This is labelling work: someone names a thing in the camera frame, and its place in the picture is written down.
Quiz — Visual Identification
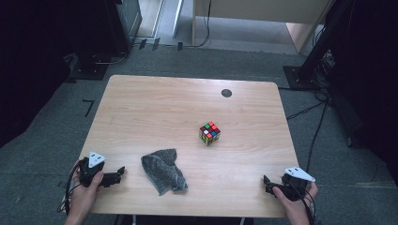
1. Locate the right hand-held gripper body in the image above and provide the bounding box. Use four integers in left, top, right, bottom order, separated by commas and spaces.
271, 166, 316, 202

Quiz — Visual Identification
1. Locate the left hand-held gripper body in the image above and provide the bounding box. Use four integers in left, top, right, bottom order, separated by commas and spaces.
78, 151, 115, 188

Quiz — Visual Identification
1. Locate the grey fluffy cloth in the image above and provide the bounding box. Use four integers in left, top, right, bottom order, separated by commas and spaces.
140, 148, 189, 197

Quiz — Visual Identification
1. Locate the multicoloured puzzle cube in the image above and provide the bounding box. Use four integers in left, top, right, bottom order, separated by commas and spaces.
198, 121, 222, 147

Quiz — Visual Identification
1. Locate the person's right hand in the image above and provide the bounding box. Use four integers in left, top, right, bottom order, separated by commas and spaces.
271, 181, 319, 218

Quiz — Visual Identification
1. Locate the person's left hand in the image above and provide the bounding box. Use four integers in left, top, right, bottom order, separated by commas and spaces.
66, 159, 105, 217

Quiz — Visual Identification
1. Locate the dark curtain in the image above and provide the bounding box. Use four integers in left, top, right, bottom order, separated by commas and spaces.
325, 0, 398, 181
0, 0, 76, 148

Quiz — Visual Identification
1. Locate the black metal stand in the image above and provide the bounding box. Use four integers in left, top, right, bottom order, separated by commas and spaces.
283, 0, 356, 92

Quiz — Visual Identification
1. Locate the black cabinet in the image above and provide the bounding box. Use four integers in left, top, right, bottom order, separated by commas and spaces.
73, 0, 144, 65

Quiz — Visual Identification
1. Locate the light wooden desk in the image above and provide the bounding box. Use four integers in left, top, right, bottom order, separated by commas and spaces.
191, 0, 333, 54

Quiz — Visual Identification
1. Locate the left hand-held gripper cable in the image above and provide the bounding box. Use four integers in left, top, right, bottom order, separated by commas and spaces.
56, 158, 86, 217

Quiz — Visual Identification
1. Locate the hand-held gripper cable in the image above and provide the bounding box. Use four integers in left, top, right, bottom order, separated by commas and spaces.
289, 182, 317, 225
56, 158, 86, 217

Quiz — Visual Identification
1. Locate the right hand-held gripper cable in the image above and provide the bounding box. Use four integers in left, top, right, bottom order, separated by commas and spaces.
289, 182, 317, 225

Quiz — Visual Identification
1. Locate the long black floor cable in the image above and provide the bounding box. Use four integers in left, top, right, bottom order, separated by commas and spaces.
304, 102, 329, 174

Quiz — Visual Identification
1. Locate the black stand base plate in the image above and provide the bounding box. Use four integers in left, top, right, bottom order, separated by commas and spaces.
66, 60, 110, 83

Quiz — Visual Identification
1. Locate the looped black cable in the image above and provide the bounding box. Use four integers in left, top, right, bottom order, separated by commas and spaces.
91, 51, 130, 66

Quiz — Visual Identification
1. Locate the tangled cable bundle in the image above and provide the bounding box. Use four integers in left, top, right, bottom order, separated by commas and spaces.
313, 50, 336, 102

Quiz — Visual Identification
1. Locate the black hanging cable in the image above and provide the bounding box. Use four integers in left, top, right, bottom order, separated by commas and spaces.
183, 0, 213, 49

